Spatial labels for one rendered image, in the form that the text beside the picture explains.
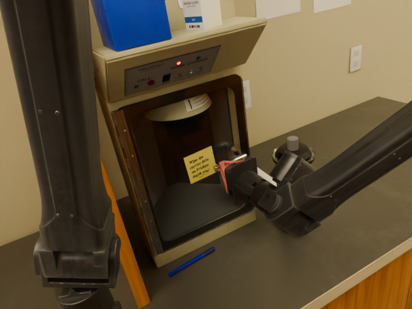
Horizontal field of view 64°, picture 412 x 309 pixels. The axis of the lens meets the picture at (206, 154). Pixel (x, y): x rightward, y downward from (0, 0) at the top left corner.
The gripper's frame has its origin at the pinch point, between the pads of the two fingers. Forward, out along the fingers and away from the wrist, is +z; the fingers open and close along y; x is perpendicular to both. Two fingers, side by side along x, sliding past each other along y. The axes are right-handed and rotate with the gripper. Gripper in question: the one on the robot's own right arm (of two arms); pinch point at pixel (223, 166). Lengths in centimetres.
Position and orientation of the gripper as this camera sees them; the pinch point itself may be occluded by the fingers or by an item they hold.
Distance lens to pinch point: 78.2
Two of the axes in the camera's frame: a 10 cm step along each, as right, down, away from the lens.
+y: -1.6, -8.7, -4.7
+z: -4.8, -3.5, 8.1
